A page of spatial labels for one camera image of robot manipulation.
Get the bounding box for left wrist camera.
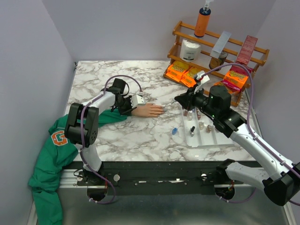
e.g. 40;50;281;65
130;91;146;109

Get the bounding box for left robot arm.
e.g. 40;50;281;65
65;78;139;185

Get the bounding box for gold glitter polish bottle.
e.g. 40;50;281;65
206;124;213;133

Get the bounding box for red tall box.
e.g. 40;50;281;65
235;36;258;65

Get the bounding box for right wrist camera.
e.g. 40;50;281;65
194;70;210;94

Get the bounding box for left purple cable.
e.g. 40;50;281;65
78;75;143;205

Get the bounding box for mannequin hand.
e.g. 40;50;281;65
131;103;164;118

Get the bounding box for green jacket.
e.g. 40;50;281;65
27;109;132;225

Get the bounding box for white jar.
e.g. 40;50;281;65
180;39;202;62

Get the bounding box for orange pink box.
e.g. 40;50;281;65
214;80;240;94
223;66;248;90

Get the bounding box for orange pink box lower right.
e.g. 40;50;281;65
214;80;240;94

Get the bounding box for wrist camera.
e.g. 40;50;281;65
130;91;146;109
194;70;210;94

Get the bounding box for grey blue tall box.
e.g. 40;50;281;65
210;31;231;58

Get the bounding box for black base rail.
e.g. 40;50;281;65
60;160;263;195

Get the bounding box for white polish bottle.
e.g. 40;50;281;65
187;111;193;121

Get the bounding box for dark glass jar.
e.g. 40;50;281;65
209;51;228;69

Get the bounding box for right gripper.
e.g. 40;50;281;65
175;83;218;118

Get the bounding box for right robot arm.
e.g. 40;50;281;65
174;86;300;206

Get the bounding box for orange box far left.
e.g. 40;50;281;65
166;61;190;82

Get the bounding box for blue nail polish bottle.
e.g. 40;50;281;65
172;127;178;135

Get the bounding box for pink glitter polish bottle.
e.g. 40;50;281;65
197;111;202;120

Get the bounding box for orange pink box upper right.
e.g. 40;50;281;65
223;66;248;90

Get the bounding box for clear polish bottle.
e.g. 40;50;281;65
198;121;205;130

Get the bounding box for wooden shelf rack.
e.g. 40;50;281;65
163;20;270;107

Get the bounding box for orange spray bottle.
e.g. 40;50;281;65
194;0;213;38

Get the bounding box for white organizer tray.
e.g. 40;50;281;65
180;107;234;149

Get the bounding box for black cap glitter polish bottle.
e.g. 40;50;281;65
189;126;195;137

